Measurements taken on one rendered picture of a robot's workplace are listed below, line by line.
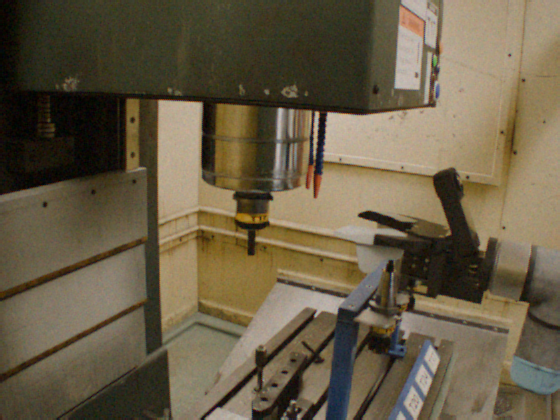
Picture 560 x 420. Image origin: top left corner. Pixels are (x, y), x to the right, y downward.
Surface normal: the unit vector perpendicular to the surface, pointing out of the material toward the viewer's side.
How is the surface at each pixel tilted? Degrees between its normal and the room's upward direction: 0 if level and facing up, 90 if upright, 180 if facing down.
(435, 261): 90
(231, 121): 90
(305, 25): 90
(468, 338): 24
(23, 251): 90
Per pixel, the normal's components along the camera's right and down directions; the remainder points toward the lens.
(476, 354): -0.14, -0.79
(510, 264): -0.36, -0.26
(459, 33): -0.45, 0.21
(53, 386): 0.89, 0.16
